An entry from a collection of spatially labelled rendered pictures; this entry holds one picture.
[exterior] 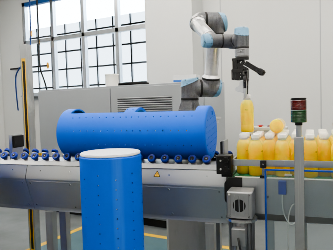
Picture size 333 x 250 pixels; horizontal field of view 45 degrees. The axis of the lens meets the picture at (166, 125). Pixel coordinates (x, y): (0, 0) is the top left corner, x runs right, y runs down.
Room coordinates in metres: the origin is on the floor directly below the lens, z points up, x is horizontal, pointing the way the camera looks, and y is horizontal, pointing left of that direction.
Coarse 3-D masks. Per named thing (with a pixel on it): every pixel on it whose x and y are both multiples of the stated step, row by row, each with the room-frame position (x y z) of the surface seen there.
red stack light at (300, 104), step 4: (296, 100) 1.62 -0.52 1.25; (300, 100) 1.62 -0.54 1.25; (304, 100) 1.62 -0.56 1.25; (292, 104) 1.63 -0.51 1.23; (296, 104) 1.62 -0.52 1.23; (300, 104) 1.62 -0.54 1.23; (304, 104) 1.62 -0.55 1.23; (292, 108) 1.63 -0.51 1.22; (296, 108) 1.62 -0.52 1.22; (300, 108) 1.62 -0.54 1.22; (304, 108) 1.62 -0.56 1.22
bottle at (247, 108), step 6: (246, 102) 2.07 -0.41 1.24; (252, 102) 2.09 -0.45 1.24; (240, 108) 2.10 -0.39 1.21; (246, 108) 2.07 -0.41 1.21; (252, 108) 2.07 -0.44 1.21; (240, 114) 2.10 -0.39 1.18; (246, 114) 2.07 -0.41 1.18; (252, 114) 2.07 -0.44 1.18; (240, 120) 2.10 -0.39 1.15; (246, 120) 2.07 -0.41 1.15; (252, 120) 2.07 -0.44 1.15; (246, 126) 2.07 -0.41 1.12; (252, 126) 2.07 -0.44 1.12
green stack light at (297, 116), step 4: (292, 112) 1.63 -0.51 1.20; (296, 112) 1.62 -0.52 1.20; (300, 112) 1.62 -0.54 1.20; (304, 112) 1.62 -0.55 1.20; (292, 116) 1.63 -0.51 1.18; (296, 116) 1.62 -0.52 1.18; (300, 116) 1.62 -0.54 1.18; (304, 116) 1.62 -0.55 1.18; (292, 120) 1.63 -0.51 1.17; (296, 120) 1.62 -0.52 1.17; (300, 120) 1.62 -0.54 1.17; (304, 120) 1.62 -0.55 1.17
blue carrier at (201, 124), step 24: (72, 120) 2.29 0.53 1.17; (96, 120) 2.23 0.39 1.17; (120, 120) 2.18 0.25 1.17; (144, 120) 2.13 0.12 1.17; (168, 120) 2.09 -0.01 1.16; (192, 120) 2.04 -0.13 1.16; (216, 120) 2.25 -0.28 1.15; (72, 144) 2.27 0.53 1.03; (96, 144) 2.22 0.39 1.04; (120, 144) 2.17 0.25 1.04; (144, 144) 2.12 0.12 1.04; (168, 144) 2.08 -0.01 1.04; (192, 144) 2.04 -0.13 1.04; (216, 144) 2.24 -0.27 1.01
